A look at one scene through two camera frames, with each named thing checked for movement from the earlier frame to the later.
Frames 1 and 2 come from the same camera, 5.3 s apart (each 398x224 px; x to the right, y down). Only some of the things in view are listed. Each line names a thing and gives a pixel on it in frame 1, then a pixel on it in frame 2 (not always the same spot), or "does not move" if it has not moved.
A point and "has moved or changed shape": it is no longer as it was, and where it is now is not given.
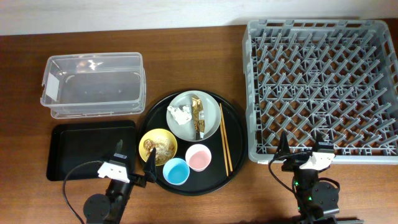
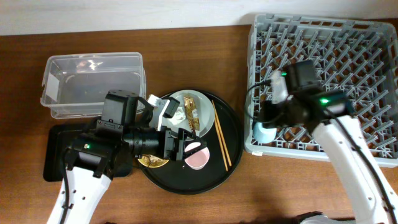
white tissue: x=183 y=116 has moved or changed shape
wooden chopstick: x=224 y=128 has moved or changed shape
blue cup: x=176 y=171 -> x=263 y=134
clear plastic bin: x=90 y=84 does not move
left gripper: x=149 y=171 -> x=180 y=143
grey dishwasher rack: x=337 y=78 does not move
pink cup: x=198 y=157 does not move
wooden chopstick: x=223 y=147 -> x=219 y=137
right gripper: x=295 y=162 -> x=272 y=108
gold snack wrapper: x=198 y=116 -> x=189 y=106
